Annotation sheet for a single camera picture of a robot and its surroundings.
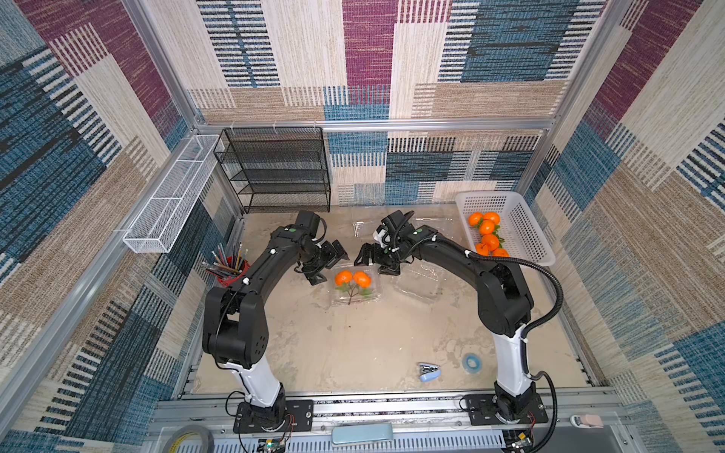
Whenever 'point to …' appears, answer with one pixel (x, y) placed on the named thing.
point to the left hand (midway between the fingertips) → (342, 265)
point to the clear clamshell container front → (353, 285)
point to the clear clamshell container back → (443, 225)
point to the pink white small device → (587, 420)
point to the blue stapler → (429, 372)
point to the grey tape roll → (174, 441)
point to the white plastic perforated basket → (518, 230)
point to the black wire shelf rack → (278, 170)
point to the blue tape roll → (471, 362)
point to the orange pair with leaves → (477, 218)
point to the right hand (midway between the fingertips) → (370, 269)
